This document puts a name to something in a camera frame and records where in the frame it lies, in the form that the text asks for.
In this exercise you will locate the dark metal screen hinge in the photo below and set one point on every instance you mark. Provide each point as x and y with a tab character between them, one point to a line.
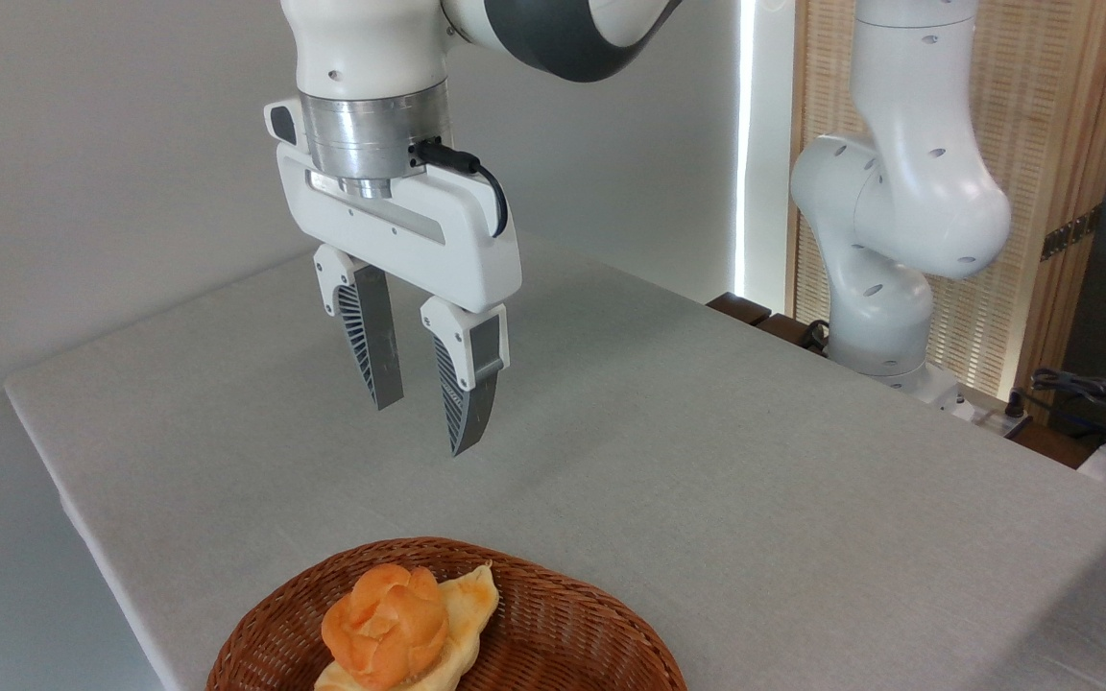
1071	233

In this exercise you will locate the round orange bread roll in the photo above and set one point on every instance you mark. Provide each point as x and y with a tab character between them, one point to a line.
386	624

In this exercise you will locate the pale leaf-shaped bread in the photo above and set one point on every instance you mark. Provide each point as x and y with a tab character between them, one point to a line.
465	607

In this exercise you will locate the brown wicker basket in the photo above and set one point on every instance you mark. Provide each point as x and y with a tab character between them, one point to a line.
563	643

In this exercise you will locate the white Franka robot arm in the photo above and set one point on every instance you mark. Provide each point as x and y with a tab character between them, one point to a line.
903	192

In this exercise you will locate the wooden slatted screen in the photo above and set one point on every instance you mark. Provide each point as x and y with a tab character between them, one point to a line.
1052	106

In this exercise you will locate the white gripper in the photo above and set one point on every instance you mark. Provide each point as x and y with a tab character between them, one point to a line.
438	240

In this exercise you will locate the dark brown wooden stand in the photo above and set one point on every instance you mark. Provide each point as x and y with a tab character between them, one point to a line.
755	315

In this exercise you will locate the vertical white light strip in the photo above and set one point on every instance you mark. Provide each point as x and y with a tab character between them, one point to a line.
744	144

